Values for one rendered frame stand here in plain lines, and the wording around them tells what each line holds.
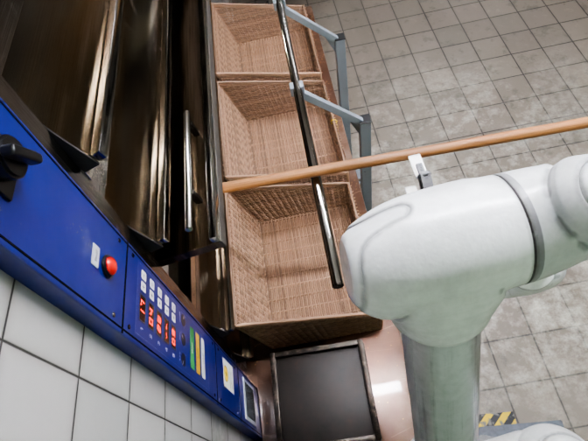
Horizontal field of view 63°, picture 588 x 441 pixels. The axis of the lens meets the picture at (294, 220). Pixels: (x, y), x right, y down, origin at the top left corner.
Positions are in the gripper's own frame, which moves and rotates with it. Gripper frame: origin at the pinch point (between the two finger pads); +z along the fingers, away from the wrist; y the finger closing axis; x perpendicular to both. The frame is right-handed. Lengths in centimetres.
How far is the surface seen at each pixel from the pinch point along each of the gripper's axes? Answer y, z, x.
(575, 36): 119, 166, 167
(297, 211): 59, 35, -33
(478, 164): 119, 81, 71
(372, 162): -0.6, 6.6, -9.3
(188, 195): -27, -13, -53
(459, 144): -0.9, 6.0, 14.5
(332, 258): 1.9, -18.4, -25.6
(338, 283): 1.8, -25.2, -25.7
